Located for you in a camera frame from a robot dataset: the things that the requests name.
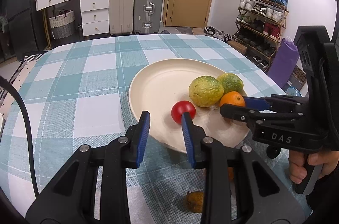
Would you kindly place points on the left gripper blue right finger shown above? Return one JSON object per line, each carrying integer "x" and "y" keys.
{"x": 193, "y": 135}

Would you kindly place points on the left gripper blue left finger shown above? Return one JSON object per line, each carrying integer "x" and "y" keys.
{"x": 140, "y": 137}

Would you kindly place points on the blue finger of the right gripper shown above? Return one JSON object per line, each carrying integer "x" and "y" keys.
{"x": 256, "y": 103}
{"x": 242, "y": 114}

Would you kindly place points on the red cherry tomato front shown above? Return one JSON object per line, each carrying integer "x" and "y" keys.
{"x": 180, "y": 108}

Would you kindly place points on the orange tangerine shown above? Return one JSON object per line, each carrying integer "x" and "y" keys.
{"x": 233, "y": 98}
{"x": 230, "y": 174}

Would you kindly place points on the green guava fruit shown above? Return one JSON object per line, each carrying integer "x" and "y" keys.
{"x": 231, "y": 82}

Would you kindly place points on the yellow-green guava fruit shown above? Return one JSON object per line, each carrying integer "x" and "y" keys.
{"x": 205, "y": 91}

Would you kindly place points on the brown longan front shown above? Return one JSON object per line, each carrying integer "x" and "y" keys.
{"x": 194, "y": 201}

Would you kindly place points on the cream round plate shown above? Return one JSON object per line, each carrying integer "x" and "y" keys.
{"x": 162, "y": 89}

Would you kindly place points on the purple bag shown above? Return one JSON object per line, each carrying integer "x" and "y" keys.
{"x": 284, "y": 62}

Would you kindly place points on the teal checkered tablecloth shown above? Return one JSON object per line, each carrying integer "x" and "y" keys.
{"x": 78, "y": 94}

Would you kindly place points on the wooden shoe rack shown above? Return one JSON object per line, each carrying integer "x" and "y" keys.
{"x": 259, "y": 29}

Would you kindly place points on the silver aluminium suitcase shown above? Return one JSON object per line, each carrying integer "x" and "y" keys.
{"x": 147, "y": 16}

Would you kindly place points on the woven laundry basket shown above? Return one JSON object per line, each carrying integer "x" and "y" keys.
{"x": 63, "y": 24}

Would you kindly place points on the white drawer desk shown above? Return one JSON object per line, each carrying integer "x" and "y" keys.
{"x": 91, "y": 16}

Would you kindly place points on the beige hard suitcase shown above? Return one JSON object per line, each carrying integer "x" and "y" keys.
{"x": 121, "y": 17}

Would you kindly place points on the black refrigerator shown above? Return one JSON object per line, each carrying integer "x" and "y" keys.
{"x": 26, "y": 27}

